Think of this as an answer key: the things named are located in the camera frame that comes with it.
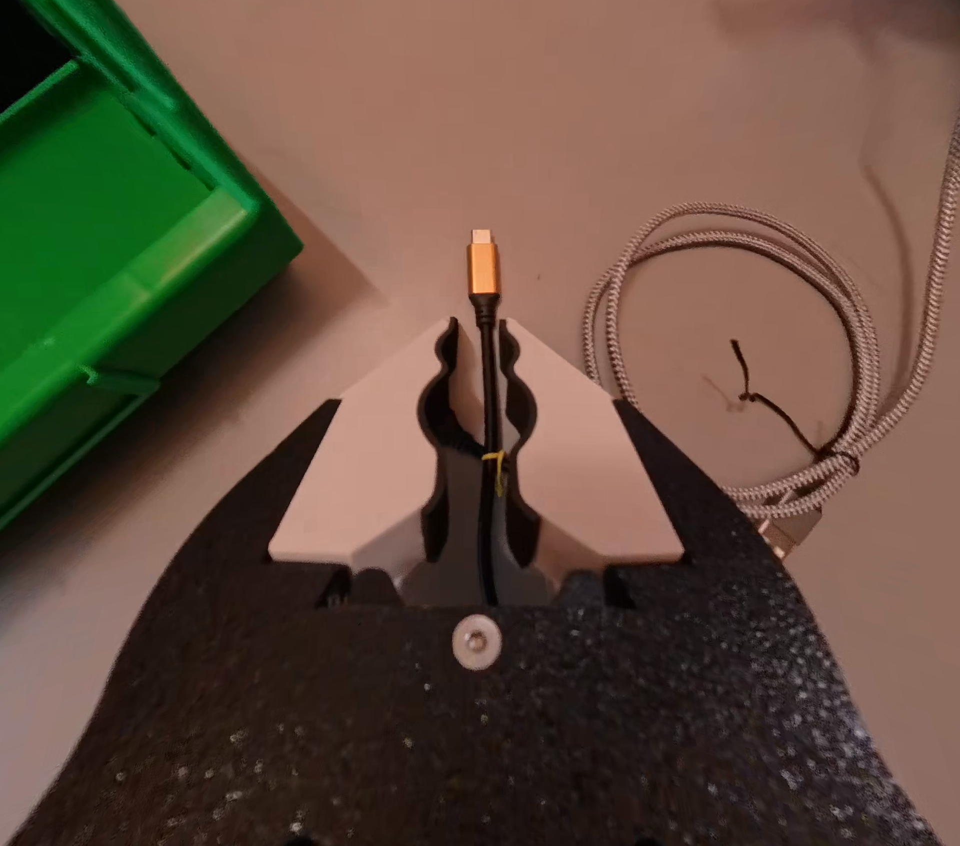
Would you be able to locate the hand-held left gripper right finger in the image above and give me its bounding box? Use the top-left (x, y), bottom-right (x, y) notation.
top-left (498, 318), bottom-right (687, 595)

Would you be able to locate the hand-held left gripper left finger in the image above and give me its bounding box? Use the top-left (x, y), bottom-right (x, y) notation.
top-left (267, 315), bottom-right (481, 598)

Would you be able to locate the grey braided USB cable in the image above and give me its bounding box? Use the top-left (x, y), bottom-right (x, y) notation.
top-left (583, 111), bottom-right (960, 565)

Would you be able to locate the black cable with yellow tie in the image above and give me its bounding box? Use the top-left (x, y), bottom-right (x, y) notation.
top-left (465, 228), bottom-right (513, 608)

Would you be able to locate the green plastic bin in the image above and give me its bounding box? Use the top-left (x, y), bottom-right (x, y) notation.
top-left (0, 0), bottom-right (305, 533)

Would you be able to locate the black cable tie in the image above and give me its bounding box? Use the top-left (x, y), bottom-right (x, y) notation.
top-left (729, 338), bottom-right (862, 481)

